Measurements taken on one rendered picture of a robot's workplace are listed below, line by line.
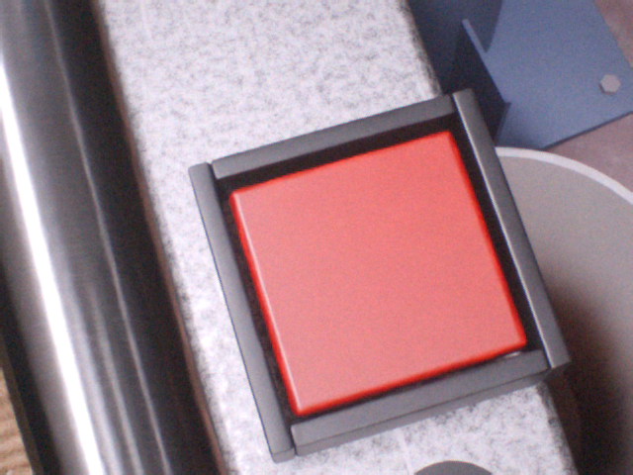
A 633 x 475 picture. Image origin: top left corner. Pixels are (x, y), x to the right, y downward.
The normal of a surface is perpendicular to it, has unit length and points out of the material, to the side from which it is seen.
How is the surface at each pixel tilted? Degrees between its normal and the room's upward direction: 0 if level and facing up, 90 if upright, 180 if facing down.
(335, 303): 0
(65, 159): 31
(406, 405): 0
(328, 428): 0
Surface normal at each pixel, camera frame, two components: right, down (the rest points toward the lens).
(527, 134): 0.00, -0.32
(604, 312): -0.84, 0.50
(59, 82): 0.62, -0.42
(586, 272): -0.69, 0.66
